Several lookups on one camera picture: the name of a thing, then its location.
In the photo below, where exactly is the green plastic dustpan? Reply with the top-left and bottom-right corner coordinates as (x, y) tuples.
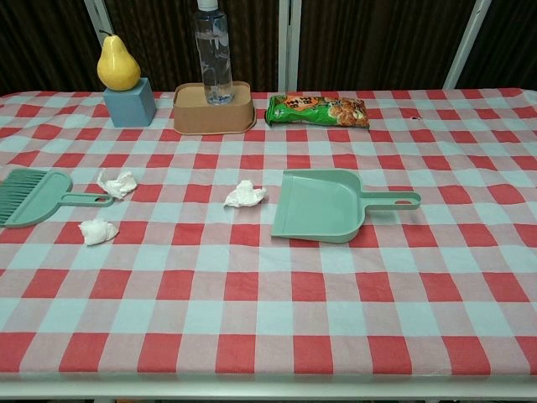
(270, 169), (422, 244)

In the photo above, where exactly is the white paper wad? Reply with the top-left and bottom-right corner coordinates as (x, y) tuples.
(77, 218), (121, 247)
(96, 169), (138, 201)
(222, 180), (269, 209)

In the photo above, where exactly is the green hand brush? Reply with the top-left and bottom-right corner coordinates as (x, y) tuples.
(0, 168), (116, 229)

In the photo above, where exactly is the yellow pear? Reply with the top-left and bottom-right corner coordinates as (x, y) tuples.
(96, 29), (142, 92)

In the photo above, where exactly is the green snack bag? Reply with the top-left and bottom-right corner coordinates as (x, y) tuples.
(265, 93), (370, 129)

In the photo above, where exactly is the clear plastic water bottle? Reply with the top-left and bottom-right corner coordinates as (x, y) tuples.
(193, 0), (235, 107)

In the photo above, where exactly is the white partition post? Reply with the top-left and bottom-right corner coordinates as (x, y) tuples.
(83, 0), (111, 46)
(277, 0), (302, 92)
(442, 0), (493, 90)

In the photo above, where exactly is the red white checked tablecloth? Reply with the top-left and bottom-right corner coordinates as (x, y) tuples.
(0, 87), (537, 377)

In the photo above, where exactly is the brown shallow tray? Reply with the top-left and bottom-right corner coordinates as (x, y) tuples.
(173, 81), (258, 136)

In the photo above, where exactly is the blue rectangular block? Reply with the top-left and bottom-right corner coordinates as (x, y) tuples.
(102, 76), (158, 128)

